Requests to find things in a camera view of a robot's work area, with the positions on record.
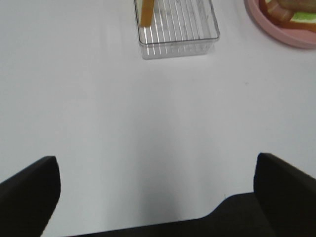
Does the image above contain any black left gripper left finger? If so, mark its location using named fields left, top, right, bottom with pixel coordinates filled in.
left=0, top=156, right=61, bottom=237

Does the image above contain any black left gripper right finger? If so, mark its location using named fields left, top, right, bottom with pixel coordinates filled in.
left=253, top=153, right=316, bottom=237

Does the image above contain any green lettuce leaf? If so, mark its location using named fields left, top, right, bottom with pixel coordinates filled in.
left=290, top=11, right=316, bottom=24

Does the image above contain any bacon strip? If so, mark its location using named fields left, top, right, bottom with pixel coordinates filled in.
left=278, top=0, right=316, bottom=13
left=263, top=0, right=294, bottom=22

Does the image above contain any bread slice with brown crust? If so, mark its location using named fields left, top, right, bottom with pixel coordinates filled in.
left=280, top=19, right=316, bottom=32

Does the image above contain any pink round plate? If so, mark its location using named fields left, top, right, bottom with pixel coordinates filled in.
left=244, top=0, right=316, bottom=49

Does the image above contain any clear left plastic tray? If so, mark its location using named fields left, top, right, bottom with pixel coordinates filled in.
left=134, top=0, right=220, bottom=60

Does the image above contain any upright bread slice left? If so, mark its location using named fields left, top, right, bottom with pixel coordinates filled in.
left=136, top=0, right=155, bottom=27

